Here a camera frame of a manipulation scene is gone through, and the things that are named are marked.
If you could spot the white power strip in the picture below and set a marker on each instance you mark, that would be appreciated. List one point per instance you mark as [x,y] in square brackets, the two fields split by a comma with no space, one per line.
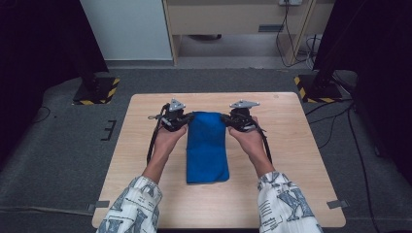
[290,2]

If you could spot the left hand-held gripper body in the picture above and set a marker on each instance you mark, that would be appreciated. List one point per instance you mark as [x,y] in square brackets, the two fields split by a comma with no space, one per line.
[173,119]

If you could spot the light wooden cabinet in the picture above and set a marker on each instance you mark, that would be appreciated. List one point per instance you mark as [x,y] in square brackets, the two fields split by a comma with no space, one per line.
[226,17]

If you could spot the white panel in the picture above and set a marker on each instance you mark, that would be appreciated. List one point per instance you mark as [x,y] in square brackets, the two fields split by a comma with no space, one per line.
[129,29]

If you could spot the person's left hand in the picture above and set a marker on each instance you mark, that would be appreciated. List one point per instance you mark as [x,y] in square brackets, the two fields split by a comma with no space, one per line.
[166,140]

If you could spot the dark curtain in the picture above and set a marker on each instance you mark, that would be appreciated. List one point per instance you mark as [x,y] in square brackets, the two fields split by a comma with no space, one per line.
[39,48]
[379,64]

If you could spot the grey tape piece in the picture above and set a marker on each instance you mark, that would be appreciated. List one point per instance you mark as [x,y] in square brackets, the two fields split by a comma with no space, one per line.
[98,205]
[338,204]

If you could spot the person's right hand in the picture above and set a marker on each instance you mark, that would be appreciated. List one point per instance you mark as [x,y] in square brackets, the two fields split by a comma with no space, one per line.
[251,144]

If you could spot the blue cloth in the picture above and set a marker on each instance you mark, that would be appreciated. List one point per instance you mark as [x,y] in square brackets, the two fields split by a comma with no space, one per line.
[207,149]

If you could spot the black stand with striped base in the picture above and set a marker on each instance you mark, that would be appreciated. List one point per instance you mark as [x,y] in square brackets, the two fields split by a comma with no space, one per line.
[319,90]
[95,92]

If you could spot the black floor tape mark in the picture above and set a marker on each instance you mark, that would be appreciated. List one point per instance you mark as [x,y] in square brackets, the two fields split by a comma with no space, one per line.
[110,131]

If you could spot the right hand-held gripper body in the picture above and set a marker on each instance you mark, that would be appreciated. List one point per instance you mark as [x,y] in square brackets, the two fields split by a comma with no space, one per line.
[243,118]

